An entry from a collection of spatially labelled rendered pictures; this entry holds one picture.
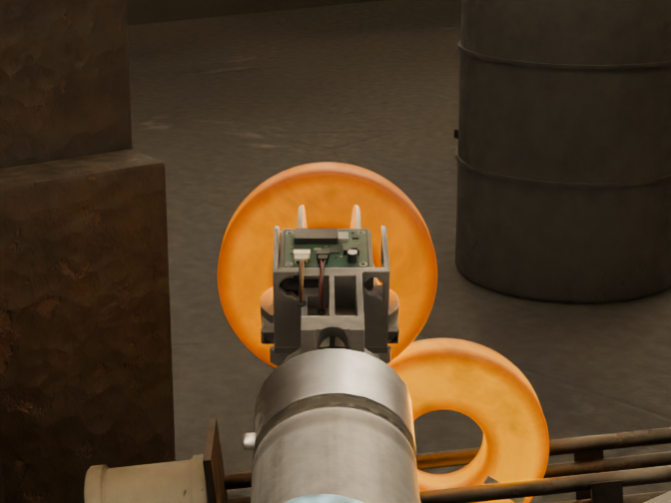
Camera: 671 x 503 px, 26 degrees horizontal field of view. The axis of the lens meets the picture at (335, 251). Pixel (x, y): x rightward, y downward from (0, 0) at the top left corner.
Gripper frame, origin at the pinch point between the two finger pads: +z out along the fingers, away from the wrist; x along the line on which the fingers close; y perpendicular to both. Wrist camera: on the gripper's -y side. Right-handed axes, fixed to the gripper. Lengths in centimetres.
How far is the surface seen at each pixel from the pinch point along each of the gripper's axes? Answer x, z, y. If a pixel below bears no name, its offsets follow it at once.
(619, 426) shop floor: -59, 132, -127
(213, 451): 8.3, -6.1, -13.5
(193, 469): 9.8, -6.2, -15.2
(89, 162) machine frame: 19.8, 21.0, -5.0
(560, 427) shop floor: -47, 131, -127
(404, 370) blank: -5.4, -4.3, -7.7
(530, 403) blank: -14.4, -5.1, -10.1
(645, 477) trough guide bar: -22.5, -8.3, -14.2
